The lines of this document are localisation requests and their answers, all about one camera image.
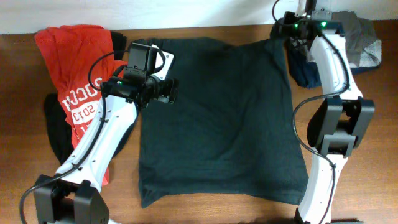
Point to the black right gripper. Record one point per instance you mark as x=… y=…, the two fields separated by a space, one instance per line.
x=288 y=17

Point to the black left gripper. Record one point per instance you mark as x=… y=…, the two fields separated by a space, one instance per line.
x=169 y=90

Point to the dark green t-shirt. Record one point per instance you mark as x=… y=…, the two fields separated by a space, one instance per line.
x=230 y=129

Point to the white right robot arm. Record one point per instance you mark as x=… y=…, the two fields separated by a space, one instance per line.
x=339 y=124

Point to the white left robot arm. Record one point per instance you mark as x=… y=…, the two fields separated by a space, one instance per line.
x=73 y=194

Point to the navy blue folded garment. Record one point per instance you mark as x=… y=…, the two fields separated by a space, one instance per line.
x=306 y=73

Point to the grey folded garment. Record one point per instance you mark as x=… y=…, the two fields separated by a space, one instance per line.
x=360 y=37

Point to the red soccer t-shirt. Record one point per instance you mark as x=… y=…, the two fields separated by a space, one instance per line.
x=68 y=77

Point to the black garment with white logo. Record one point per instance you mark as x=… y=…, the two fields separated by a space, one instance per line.
x=59 y=133

